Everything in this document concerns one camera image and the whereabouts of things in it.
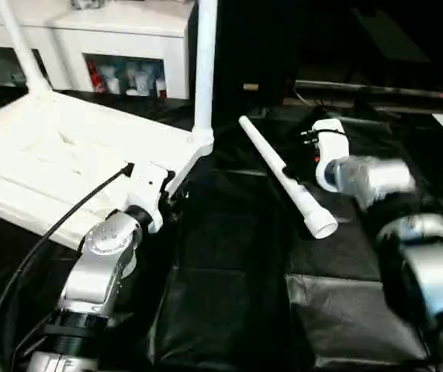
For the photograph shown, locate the white plastic table leg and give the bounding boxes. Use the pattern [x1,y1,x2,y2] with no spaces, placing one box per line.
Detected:
[238,115,338,239]
[192,0,219,157]
[0,0,54,94]

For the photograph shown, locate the white plastic table top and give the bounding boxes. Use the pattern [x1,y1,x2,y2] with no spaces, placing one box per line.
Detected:
[0,87,215,251]

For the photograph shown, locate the dark low bench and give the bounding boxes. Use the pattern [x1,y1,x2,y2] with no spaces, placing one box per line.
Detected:
[294,79,443,102]

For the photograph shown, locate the black mat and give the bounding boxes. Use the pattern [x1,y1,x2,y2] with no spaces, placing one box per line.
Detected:
[0,83,443,372]

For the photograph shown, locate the black speaker with gold label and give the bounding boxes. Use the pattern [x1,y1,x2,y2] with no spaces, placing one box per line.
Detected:
[213,0,443,105]

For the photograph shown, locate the red bottle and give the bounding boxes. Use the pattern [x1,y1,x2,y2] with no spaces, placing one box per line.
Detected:
[88,61,102,92]

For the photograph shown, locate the white glass-door cabinet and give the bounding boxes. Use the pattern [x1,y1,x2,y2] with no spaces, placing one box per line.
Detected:
[0,0,197,101]

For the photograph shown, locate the clear glass jar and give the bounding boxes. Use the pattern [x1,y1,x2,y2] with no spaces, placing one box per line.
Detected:
[71,0,109,11]

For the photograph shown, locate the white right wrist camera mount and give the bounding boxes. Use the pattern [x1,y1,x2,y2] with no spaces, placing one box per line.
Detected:
[313,119,351,191]

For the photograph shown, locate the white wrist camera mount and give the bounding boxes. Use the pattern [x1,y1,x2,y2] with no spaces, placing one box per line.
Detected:
[122,161,175,234]
[313,119,351,191]

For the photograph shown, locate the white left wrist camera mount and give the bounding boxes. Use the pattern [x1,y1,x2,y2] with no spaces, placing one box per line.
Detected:
[122,161,175,234]

